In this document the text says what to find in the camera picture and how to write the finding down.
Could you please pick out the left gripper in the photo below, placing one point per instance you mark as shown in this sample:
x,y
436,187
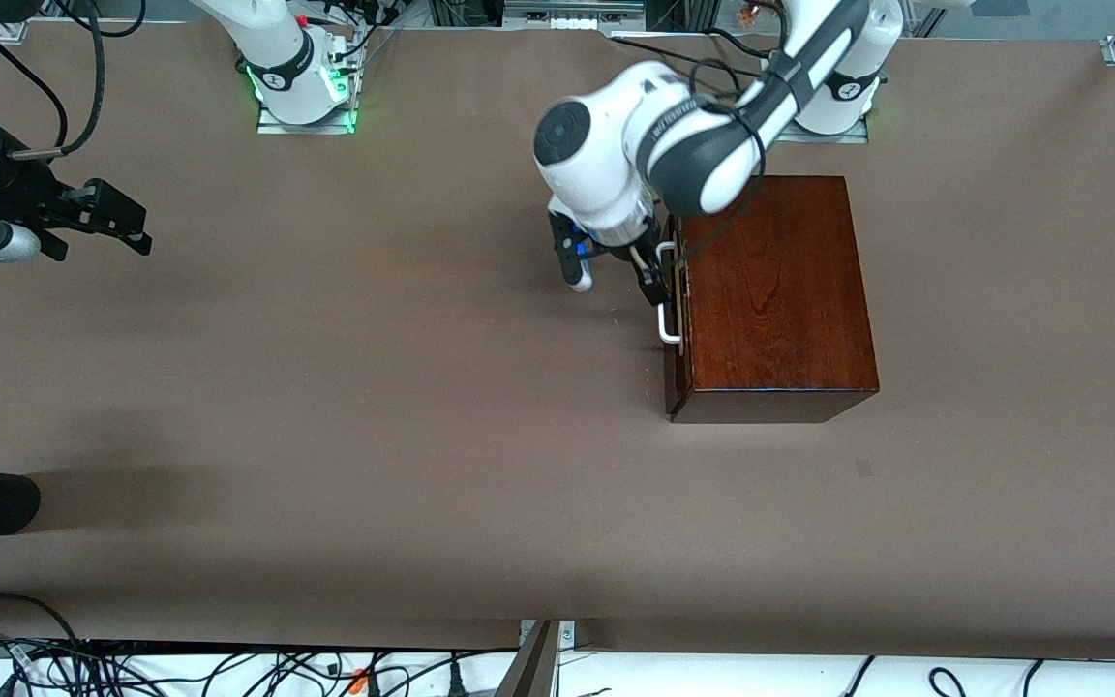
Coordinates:
x,y
647,259

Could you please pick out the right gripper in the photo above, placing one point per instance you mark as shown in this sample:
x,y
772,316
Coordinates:
x,y
19,189

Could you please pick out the light wood drawer dark front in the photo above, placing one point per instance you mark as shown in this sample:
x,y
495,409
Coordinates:
x,y
674,368

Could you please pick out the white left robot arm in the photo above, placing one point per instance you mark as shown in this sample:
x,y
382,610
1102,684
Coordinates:
x,y
693,145

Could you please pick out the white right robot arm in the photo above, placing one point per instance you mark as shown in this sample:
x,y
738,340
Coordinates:
x,y
277,48

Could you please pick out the dark brown wooden cabinet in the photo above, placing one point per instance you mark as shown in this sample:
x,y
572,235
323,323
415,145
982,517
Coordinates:
x,y
770,290

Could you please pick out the aluminium equipment rack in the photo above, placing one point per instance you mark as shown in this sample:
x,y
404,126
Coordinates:
x,y
567,12

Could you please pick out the dark slanted bar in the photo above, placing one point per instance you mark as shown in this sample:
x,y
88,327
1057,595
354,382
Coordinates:
x,y
530,673

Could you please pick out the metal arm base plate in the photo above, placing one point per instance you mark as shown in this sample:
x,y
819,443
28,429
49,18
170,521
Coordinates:
x,y
272,121
790,137

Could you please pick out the small metal bracket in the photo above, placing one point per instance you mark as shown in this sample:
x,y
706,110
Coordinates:
x,y
567,634

